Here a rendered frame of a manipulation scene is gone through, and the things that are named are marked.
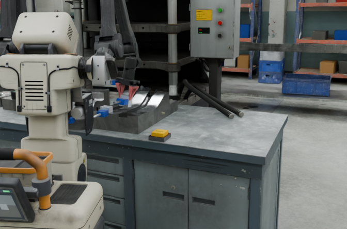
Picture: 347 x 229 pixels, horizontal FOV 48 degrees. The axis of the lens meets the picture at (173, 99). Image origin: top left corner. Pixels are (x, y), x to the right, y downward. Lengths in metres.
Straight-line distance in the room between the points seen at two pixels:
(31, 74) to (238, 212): 1.07
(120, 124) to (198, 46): 0.93
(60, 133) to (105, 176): 0.61
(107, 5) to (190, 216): 1.05
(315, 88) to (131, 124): 3.82
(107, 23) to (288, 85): 4.08
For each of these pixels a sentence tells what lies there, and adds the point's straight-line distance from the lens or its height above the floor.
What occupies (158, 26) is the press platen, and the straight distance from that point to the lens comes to 2.66.
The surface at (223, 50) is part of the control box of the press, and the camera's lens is 2.59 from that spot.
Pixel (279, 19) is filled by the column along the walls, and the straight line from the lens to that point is 8.11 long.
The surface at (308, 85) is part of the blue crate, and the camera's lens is 5.45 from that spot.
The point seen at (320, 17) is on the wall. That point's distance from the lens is 8.30.
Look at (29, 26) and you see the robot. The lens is 1.59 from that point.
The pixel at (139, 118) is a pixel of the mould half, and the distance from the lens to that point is 1.92.
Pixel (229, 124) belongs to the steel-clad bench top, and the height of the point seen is 0.80.
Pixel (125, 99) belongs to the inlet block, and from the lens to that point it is 1.91.
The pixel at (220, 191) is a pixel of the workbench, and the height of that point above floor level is 0.58.
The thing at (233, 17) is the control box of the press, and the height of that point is 1.34.
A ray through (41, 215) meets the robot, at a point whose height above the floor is 0.80.
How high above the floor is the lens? 1.40
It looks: 13 degrees down
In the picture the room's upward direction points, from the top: 1 degrees counter-clockwise
